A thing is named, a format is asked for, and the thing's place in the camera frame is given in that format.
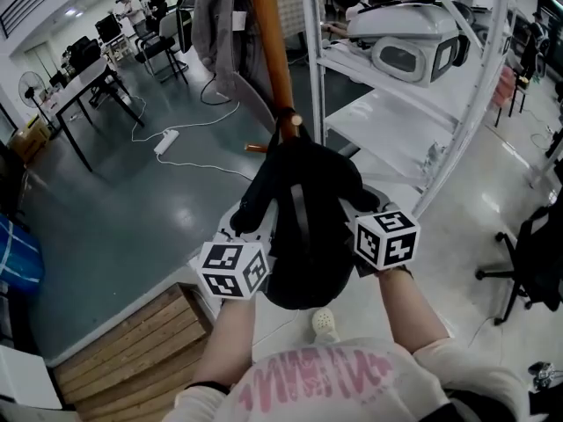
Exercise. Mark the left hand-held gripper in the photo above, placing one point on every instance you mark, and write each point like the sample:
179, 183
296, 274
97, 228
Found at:
228, 275

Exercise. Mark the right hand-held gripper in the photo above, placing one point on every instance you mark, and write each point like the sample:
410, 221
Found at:
387, 244

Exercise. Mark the black backpack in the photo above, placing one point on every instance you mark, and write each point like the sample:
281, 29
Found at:
325, 253

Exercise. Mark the wooden coat stand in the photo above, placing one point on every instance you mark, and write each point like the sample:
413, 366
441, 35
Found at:
268, 51

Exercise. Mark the person's right forearm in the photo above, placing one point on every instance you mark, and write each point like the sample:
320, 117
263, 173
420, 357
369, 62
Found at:
409, 310

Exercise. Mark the person's left forearm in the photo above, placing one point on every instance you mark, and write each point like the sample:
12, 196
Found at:
224, 341

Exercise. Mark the white metal shelving unit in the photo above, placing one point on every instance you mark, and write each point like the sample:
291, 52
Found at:
382, 121

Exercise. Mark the long white power strip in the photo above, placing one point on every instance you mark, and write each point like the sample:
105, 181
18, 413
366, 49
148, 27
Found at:
166, 142

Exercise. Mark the person's white clog shoe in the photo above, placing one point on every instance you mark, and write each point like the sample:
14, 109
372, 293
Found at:
324, 323

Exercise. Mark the wooden step platform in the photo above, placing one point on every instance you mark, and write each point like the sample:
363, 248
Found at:
132, 345

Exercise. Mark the black office chair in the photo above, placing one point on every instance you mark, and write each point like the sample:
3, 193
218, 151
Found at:
541, 253
84, 53

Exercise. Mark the person's cream printed shirt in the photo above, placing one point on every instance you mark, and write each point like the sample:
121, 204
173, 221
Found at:
330, 394

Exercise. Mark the pink chair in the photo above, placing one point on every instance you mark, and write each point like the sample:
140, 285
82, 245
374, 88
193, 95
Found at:
508, 86

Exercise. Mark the grey hanging garment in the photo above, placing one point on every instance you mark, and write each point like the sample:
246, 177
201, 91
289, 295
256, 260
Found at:
215, 38

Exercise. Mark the black floor fan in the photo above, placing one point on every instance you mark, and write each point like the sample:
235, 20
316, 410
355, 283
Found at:
184, 24

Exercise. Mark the table with checked cloth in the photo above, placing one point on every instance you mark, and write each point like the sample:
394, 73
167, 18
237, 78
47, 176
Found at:
290, 11

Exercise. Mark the white table black legs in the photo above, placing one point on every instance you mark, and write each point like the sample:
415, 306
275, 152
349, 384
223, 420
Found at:
79, 84

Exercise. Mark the blue wrapped bundle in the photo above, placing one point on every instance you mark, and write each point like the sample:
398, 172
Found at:
19, 253

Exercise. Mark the cardboard box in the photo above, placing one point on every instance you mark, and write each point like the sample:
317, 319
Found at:
31, 141

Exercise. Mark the black monitor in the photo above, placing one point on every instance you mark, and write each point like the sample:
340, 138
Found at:
107, 28

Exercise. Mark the white cabinet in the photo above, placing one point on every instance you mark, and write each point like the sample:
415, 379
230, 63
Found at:
26, 376

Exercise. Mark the black frame chair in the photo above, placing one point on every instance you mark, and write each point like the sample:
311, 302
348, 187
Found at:
169, 29

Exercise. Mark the black pedestal fan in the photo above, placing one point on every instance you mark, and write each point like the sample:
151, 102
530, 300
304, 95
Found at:
30, 88

